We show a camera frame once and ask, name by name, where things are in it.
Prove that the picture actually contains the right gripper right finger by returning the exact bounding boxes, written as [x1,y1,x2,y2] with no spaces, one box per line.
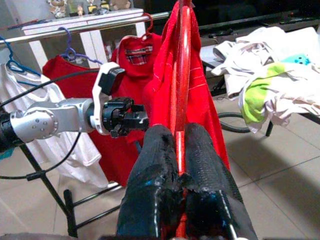
[180,122,259,240]

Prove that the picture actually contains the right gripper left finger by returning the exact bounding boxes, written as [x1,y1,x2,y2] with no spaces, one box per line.
[116,124,186,240]

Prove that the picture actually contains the red plastic hanger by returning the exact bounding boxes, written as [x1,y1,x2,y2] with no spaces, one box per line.
[170,0,194,240]
[140,12,155,41]

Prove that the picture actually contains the red t-shirt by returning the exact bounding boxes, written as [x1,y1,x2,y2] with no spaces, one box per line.
[143,0,231,173]
[41,55,151,188]

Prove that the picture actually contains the red polo plaid trim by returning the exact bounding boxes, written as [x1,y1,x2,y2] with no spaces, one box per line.
[110,32,164,147]

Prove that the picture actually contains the grey table black legs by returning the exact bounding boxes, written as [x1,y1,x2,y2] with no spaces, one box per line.
[199,24,320,138]

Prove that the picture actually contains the white glass-door cabinet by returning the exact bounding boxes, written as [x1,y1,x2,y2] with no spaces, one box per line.
[21,8,148,74]

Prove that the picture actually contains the white cartoon print shirt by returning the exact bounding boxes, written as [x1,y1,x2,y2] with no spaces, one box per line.
[238,53,320,134]

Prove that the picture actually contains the small plush toy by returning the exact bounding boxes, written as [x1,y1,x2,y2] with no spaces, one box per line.
[109,0,133,11]

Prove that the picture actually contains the chrome black clothes rack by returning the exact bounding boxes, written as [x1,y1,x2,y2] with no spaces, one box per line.
[0,11,171,238]

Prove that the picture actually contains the small bear figurine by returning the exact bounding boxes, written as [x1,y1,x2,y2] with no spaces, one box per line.
[46,0,68,19]

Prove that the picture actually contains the white crumpled garment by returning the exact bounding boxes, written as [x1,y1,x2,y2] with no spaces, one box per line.
[211,26,320,99]

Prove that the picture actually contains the black low cabinet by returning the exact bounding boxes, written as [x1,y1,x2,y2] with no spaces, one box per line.
[132,0,320,38]

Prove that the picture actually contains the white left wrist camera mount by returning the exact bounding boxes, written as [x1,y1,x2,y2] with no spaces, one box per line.
[91,61,126,136]

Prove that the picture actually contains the purple wire hanger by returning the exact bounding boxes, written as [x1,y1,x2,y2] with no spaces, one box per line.
[58,26,104,66]

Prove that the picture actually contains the black floor hose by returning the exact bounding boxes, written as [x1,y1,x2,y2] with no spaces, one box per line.
[216,111,251,134]

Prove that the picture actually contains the blue wire hanger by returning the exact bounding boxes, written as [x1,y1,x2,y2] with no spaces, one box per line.
[0,36,43,88]

